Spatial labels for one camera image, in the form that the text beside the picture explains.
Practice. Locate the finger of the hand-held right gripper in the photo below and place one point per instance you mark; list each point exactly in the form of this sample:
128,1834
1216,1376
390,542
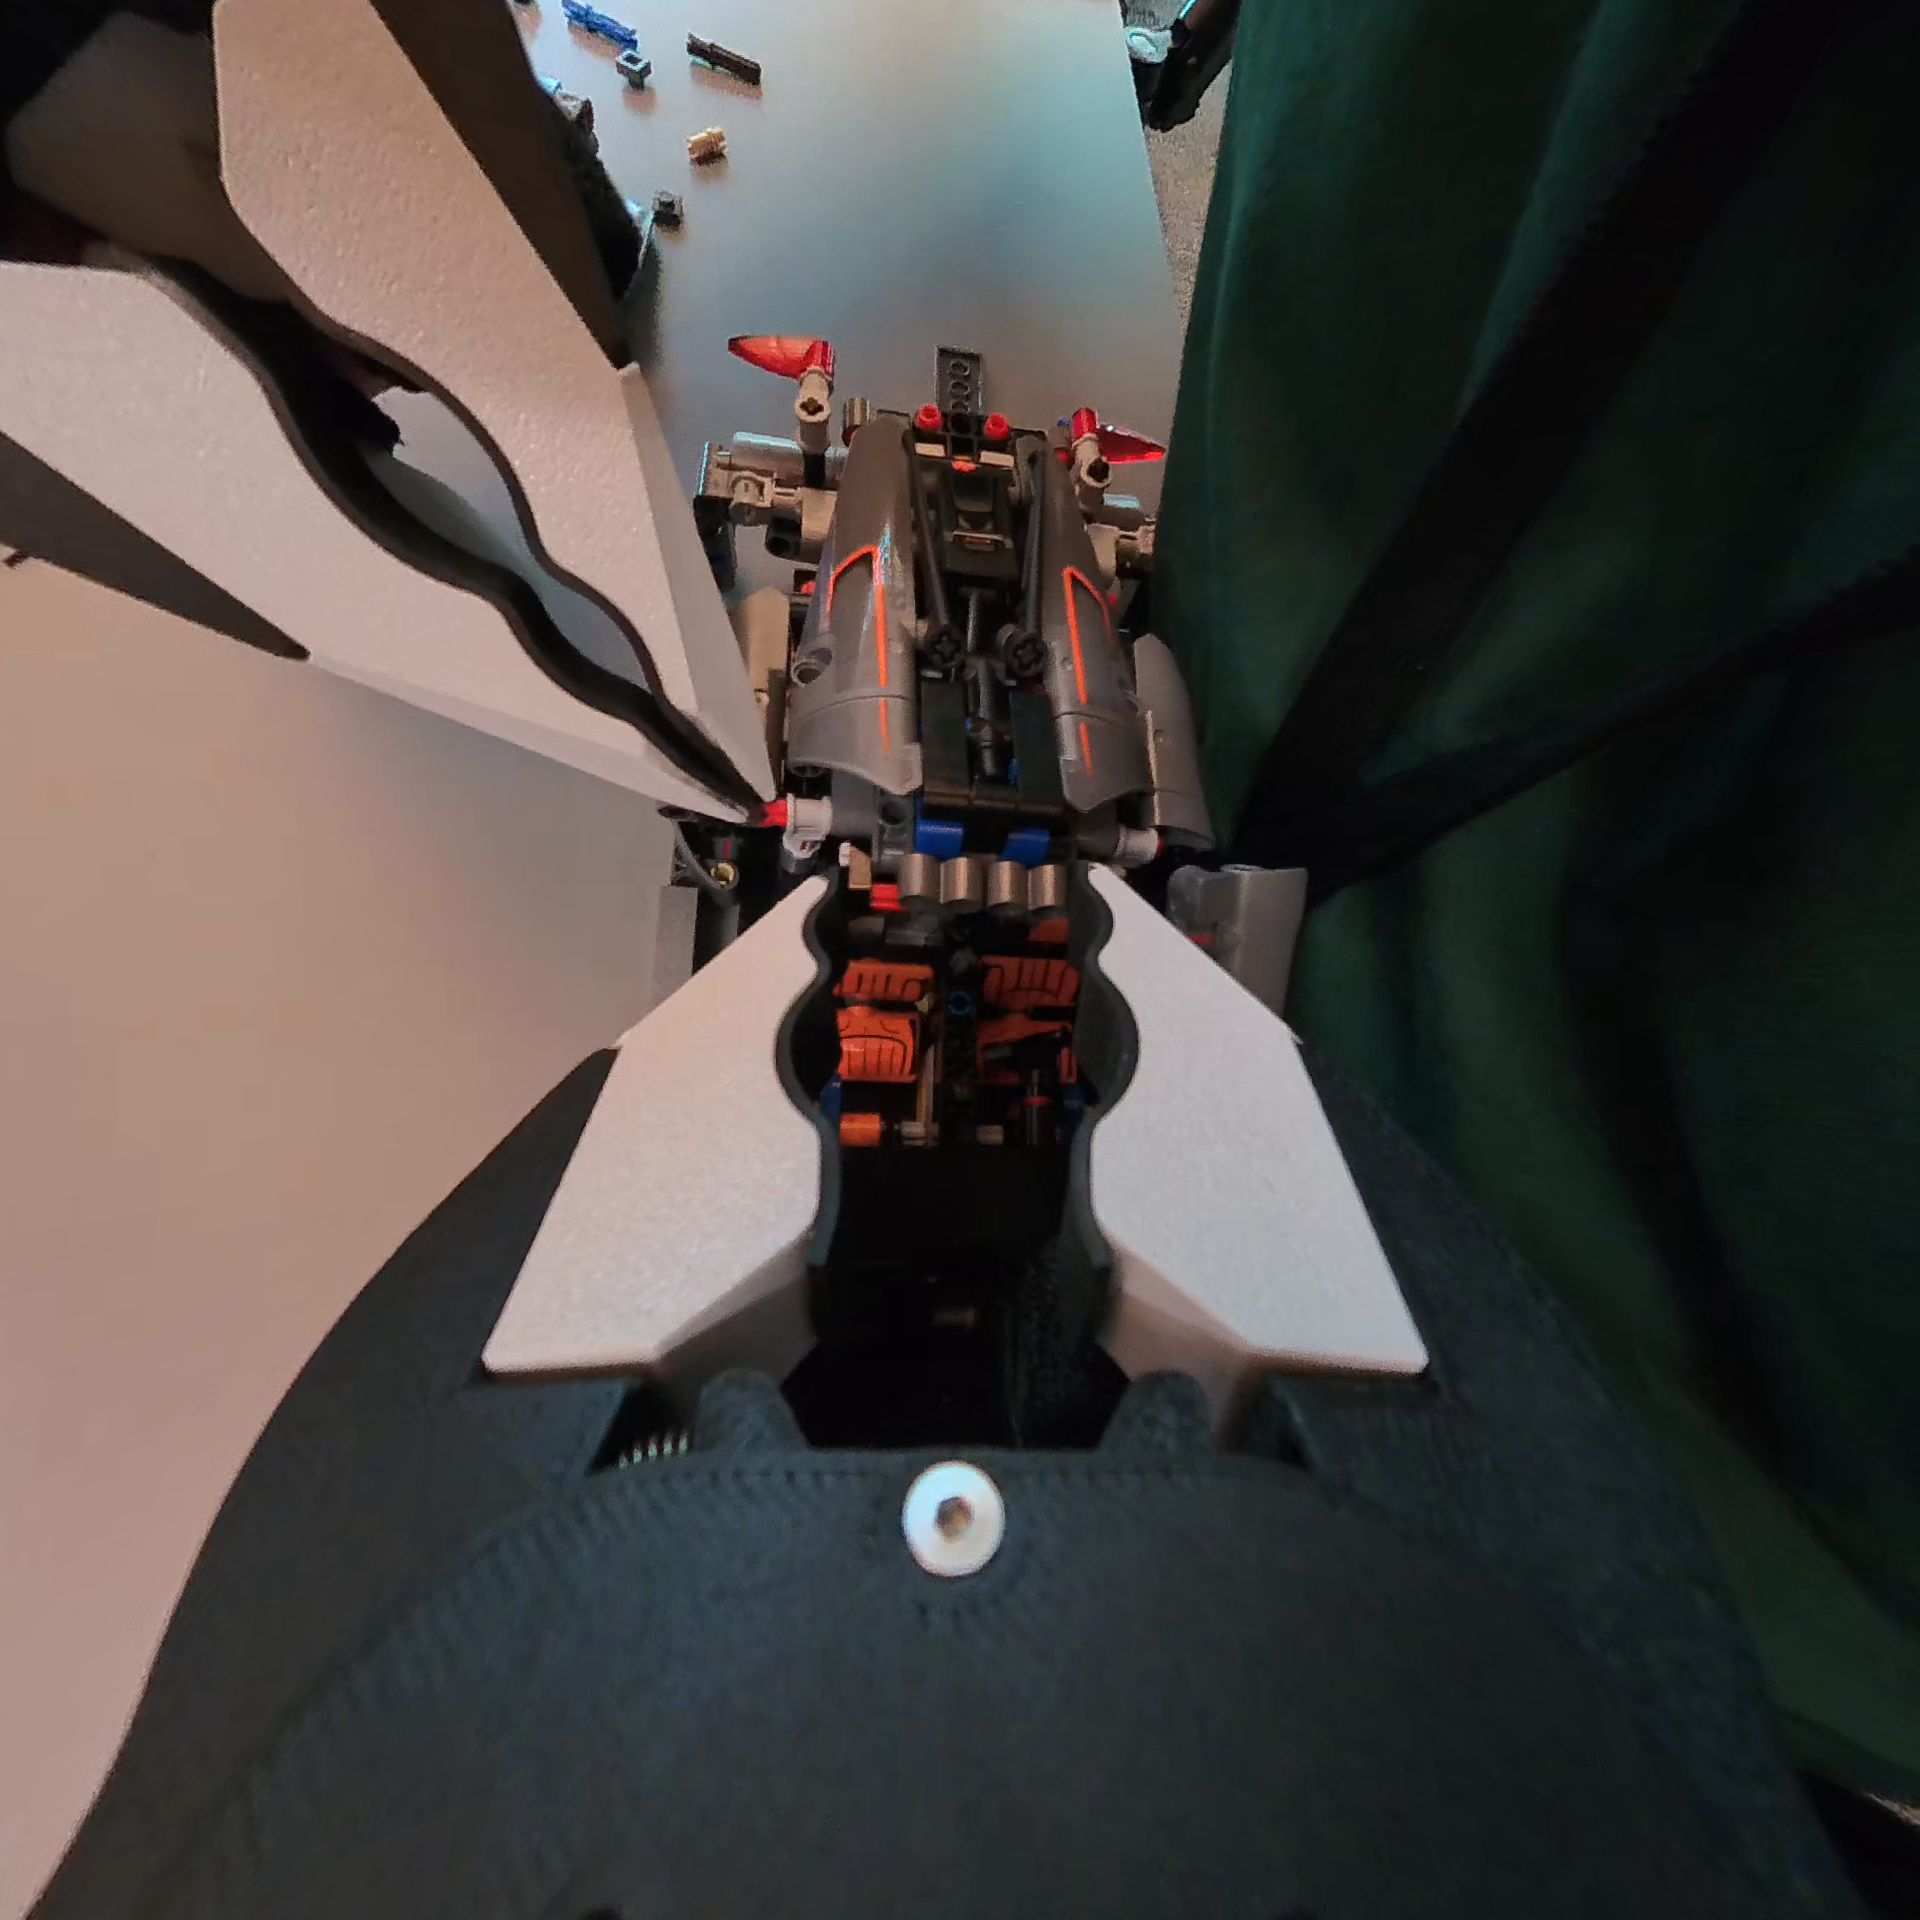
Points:
182,435
450,225

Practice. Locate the scattered loose lego pieces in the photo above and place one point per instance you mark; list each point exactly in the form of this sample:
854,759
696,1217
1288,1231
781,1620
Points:
723,57

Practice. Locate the grey black lego car chassis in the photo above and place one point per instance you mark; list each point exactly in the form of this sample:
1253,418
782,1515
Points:
886,1036

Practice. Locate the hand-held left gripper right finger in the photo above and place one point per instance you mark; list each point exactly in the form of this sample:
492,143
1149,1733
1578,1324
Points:
1246,1200

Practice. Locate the orange-lined grey lego section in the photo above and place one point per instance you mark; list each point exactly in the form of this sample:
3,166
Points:
856,675

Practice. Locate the person's green shirt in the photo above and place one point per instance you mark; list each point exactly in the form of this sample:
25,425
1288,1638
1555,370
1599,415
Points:
1501,449

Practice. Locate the black chair base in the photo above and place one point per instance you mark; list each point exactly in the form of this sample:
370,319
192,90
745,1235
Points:
1178,60

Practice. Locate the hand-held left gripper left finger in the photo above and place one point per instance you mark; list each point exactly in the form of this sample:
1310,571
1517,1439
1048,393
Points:
674,1200

